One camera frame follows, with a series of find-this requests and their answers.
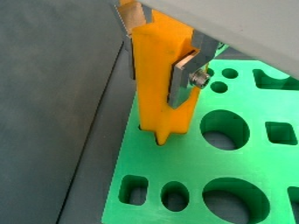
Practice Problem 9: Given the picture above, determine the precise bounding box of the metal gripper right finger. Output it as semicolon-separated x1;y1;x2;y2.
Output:
167;30;220;109

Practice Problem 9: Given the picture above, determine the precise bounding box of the green shape sorting board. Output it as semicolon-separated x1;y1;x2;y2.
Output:
102;59;299;224

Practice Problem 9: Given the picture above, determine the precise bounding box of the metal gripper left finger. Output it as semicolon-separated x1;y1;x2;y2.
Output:
112;0;152;79

